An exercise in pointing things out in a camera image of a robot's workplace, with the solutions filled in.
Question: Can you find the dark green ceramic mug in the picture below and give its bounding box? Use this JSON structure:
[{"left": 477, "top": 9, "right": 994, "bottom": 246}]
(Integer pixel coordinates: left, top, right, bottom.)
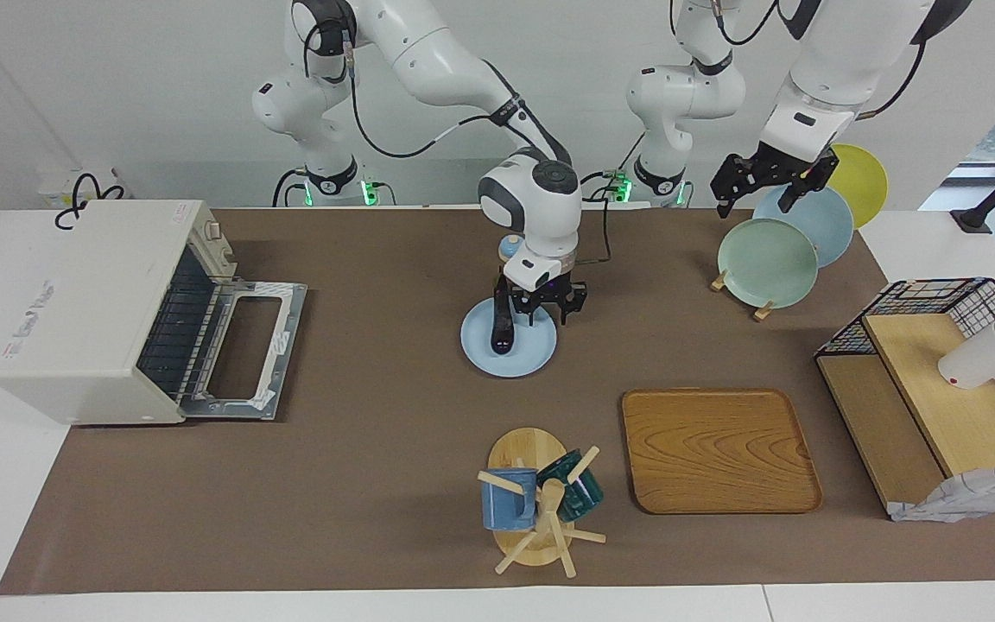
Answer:
[{"left": 536, "top": 449, "right": 605, "bottom": 523}]

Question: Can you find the brown table mat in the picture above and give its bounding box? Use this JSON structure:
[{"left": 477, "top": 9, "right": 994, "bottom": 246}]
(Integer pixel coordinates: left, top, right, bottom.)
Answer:
[{"left": 0, "top": 207, "right": 995, "bottom": 595}]

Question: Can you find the white toaster oven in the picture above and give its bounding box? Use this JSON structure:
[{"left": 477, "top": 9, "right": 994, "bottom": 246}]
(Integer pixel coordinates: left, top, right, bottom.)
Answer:
[{"left": 0, "top": 200, "right": 235, "bottom": 426}]

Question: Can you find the wooden plate rack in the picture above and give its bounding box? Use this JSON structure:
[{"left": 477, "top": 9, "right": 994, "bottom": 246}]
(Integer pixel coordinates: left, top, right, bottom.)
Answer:
[{"left": 710, "top": 270, "right": 773, "bottom": 322}]

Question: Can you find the metal oven rack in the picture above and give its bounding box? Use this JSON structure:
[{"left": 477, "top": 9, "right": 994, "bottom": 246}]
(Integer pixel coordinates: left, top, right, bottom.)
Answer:
[{"left": 136, "top": 251, "right": 231, "bottom": 400}]

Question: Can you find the pale green plate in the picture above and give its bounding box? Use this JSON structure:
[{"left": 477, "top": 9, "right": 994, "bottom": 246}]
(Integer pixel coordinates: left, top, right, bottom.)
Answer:
[{"left": 717, "top": 218, "right": 820, "bottom": 309}]

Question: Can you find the black wire basket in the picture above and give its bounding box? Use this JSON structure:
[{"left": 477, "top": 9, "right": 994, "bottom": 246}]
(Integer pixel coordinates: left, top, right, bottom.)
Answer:
[{"left": 814, "top": 277, "right": 995, "bottom": 459}]

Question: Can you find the oven door with metal handle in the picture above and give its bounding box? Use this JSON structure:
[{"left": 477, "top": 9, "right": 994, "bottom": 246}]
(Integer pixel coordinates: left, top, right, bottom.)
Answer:
[{"left": 182, "top": 278, "right": 308, "bottom": 422}]

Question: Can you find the dark purple eggplant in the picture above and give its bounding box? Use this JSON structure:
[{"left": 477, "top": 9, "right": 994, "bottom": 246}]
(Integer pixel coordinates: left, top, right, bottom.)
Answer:
[{"left": 490, "top": 273, "right": 517, "bottom": 356}]

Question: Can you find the pale blue racked plate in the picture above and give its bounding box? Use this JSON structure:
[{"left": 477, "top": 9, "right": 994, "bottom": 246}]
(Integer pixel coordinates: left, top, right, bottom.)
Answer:
[{"left": 752, "top": 184, "right": 855, "bottom": 269}]

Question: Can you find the blue ceramic mug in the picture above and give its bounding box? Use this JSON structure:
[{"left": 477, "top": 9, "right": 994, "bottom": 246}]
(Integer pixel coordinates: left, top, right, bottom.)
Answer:
[{"left": 480, "top": 468, "right": 539, "bottom": 531}]

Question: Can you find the yellow plate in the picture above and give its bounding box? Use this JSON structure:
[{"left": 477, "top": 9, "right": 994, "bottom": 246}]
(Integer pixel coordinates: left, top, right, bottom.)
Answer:
[{"left": 826, "top": 143, "right": 889, "bottom": 230}]

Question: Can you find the wooden serving tray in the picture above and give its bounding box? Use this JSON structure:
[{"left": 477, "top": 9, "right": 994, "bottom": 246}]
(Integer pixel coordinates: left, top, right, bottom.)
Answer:
[{"left": 621, "top": 388, "right": 823, "bottom": 516}]

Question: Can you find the white plastic cup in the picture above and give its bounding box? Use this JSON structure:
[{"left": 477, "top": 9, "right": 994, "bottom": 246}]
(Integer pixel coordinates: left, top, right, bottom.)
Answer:
[{"left": 937, "top": 320, "right": 995, "bottom": 390}]

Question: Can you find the grey patterned cloth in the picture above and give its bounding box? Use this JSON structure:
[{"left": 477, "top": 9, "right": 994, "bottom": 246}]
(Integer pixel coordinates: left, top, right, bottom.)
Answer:
[{"left": 888, "top": 464, "right": 995, "bottom": 523}]

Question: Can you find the wooden mug tree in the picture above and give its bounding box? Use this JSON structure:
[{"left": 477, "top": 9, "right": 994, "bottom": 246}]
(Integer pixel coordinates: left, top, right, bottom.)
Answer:
[{"left": 477, "top": 427, "right": 607, "bottom": 578}]

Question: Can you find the light blue round plate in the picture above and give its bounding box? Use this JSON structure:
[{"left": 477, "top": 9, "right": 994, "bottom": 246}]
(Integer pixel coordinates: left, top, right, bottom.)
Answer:
[{"left": 460, "top": 295, "right": 557, "bottom": 378}]

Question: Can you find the wooden stepped shelf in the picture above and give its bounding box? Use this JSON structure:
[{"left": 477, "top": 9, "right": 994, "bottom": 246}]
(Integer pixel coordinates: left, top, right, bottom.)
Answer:
[{"left": 814, "top": 313, "right": 995, "bottom": 519}]

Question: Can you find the black coiled cable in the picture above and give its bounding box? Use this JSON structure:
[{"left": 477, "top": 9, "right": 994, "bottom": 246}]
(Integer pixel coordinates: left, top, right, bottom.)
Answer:
[{"left": 54, "top": 173, "right": 127, "bottom": 230}]

